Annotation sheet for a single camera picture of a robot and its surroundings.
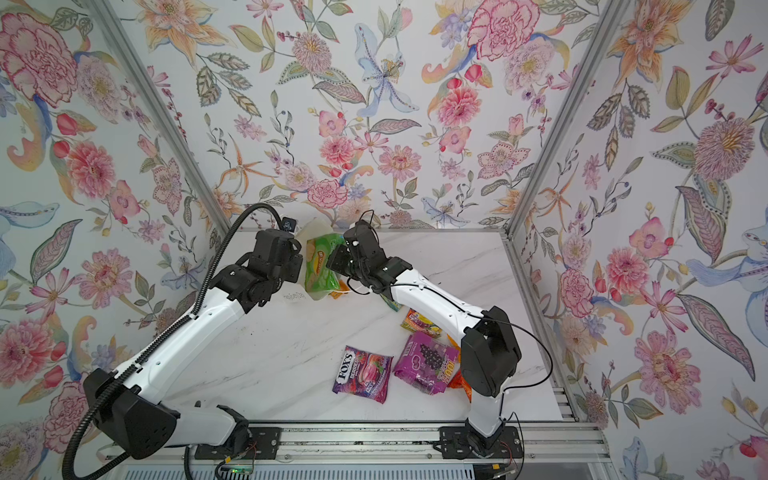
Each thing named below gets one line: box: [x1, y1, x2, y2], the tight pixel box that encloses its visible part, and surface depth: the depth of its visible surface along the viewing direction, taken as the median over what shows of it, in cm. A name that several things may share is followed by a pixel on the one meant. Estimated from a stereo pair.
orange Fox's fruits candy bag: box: [400, 308, 443, 339], surface depth 95 cm
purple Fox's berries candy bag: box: [332, 345, 394, 404], surface depth 84 cm
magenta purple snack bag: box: [393, 332, 460, 395], surface depth 83 cm
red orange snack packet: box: [449, 369, 473, 403], surface depth 82 cm
